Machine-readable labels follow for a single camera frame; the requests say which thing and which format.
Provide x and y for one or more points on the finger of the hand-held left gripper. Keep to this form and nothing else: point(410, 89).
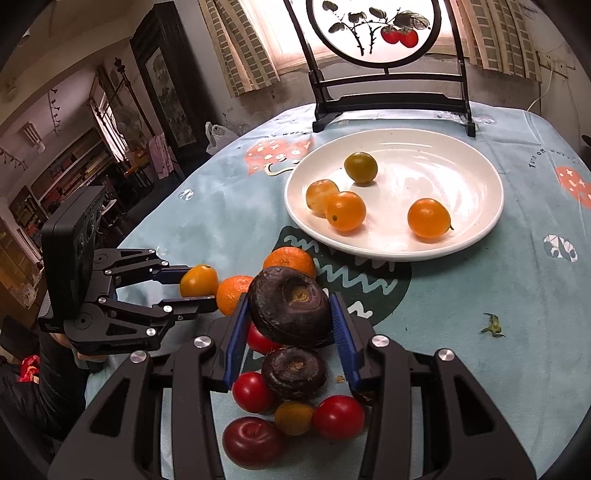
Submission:
point(171, 274)
point(194, 304)

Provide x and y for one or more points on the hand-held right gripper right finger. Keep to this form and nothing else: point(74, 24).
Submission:
point(345, 341)

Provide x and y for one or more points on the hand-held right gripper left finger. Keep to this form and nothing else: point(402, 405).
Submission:
point(235, 341)

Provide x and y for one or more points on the red cherry tomato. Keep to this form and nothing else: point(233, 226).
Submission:
point(251, 392)
point(338, 417)
point(258, 341)

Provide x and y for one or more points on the orange tangerine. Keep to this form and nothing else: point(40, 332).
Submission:
point(291, 258)
point(233, 295)

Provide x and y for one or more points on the large dark water chestnut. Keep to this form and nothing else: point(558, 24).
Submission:
point(277, 304)

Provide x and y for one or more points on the small dark water chestnut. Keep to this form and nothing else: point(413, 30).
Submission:
point(295, 374)

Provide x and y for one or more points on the yellow brown cherry tomato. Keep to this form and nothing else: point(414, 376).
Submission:
point(294, 419)

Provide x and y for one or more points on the dark red tomato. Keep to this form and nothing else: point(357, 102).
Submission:
point(253, 443)

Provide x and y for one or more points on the white round plate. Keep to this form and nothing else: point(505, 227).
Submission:
point(415, 157)

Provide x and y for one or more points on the bookshelf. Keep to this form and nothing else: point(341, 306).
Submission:
point(69, 166)

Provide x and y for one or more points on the pink hanging garment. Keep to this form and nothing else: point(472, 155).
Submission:
point(159, 157)

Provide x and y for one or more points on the standing fan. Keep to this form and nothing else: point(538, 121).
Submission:
point(128, 121)

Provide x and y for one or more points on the white plastic bag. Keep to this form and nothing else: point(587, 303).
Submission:
point(219, 136)

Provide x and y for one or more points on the green tomato stem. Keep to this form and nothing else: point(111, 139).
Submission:
point(493, 327)

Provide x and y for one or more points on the pale orange cherry tomato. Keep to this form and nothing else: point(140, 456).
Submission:
point(318, 194)

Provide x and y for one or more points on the person's dark clothing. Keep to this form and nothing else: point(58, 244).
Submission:
point(46, 401)

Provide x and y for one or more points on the green yellow cherry tomato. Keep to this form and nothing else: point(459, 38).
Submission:
point(361, 167)

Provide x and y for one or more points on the dark wooden cabinet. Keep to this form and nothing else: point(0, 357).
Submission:
point(184, 92)

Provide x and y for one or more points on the checked beige curtain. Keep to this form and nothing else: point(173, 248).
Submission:
point(240, 46)
point(498, 37)

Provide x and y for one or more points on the black framed round painted screen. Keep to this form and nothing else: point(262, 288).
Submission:
point(369, 14)

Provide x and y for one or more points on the white wall socket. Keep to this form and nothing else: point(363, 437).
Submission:
point(554, 61)

